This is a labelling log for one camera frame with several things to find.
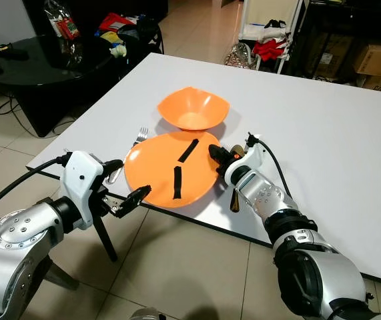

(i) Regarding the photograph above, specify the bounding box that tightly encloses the orange round plate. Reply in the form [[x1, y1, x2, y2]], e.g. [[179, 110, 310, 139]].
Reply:
[[123, 131, 223, 209]]

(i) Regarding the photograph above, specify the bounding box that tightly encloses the gold metal spoon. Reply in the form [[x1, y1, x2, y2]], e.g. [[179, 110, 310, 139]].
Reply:
[[230, 189, 242, 214]]

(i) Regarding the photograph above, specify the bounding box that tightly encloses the black tape strip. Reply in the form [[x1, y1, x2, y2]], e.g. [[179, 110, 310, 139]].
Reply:
[[173, 167, 182, 201], [177, 139, 200, 164]]

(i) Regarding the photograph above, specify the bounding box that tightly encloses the black table leg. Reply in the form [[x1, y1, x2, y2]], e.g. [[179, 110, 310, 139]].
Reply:
[[93, 215, 119, 262]]

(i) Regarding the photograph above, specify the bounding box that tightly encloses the silver metal fork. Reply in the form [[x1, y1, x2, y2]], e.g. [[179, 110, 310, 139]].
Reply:
[[107, 127, 149, 185]]

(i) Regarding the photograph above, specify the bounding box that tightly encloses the orange plastic bowl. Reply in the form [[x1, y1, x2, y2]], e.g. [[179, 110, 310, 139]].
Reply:
[[157, 87, 231, 132]]

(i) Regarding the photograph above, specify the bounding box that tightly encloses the silvery crinkled bag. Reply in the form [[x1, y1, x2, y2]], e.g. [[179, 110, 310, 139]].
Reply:
[[226, 43, 255, 68]]

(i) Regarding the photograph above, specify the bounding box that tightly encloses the red cloth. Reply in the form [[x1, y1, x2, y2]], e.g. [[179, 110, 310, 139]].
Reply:
[[252, 39, 286, 61]]

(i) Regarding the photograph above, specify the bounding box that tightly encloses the black round glass table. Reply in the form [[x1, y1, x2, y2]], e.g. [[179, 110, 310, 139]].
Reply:
[[0, 32, 165, 138]]

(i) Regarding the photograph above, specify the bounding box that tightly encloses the white crumpled object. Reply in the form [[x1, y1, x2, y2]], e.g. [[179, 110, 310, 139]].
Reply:
[[109, 43, 128, 58]]

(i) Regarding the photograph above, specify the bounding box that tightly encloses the white cloth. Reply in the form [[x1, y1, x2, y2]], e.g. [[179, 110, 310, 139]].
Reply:
[[260, 20, 290, 41]]

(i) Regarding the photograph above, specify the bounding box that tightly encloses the red bag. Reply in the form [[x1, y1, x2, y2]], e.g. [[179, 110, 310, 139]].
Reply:
[[97, 12, 135, 34]]

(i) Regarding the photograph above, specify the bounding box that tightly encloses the white rack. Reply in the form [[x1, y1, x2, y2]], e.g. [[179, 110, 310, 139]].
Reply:
[[238, 0, 304, 74]]

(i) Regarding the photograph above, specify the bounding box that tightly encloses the black device with yellow mark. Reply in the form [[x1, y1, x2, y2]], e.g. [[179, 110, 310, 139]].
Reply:
[[0, 43, 31, 62]]

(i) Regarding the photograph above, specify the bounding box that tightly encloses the shiny colourful snack bag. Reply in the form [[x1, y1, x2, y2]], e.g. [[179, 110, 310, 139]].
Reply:
[[43, 0, 82, 42]]

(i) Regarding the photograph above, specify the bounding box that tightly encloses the large brown cardboard box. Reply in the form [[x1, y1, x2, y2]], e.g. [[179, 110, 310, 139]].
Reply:
[[352, 43, 381, 79]]

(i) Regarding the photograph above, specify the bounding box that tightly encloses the dark shelf unit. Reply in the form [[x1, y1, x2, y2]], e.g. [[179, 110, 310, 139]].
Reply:
[[289, 0, 381, 84]]

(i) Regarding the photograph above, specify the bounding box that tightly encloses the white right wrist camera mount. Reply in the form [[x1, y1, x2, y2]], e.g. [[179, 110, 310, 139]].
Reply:
[[224, 143, 264, 185]]

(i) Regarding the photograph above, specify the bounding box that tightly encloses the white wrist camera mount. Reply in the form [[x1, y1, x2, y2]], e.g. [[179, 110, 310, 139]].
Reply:
[[224, 143, 264, 185], [62, 151, 105, 213]]

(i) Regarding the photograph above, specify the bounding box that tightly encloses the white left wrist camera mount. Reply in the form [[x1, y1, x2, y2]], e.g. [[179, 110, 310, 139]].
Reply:
[[62, 151, 105, 213]]

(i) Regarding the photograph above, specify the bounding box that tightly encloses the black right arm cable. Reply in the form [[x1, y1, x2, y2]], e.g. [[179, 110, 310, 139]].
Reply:
[[247, 133, 292, 199]]

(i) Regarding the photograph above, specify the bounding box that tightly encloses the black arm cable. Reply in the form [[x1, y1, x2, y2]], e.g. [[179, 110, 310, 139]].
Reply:
[[247, 133, 292, 199], [0, 155, 71, 221]]

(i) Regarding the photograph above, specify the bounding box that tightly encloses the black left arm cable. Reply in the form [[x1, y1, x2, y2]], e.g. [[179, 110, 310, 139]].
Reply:
[[0, 155, 71, 221]]

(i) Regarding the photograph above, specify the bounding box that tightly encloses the black floor cable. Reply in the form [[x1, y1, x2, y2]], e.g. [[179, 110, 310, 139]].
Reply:
[[0, 92, 36, 134]]

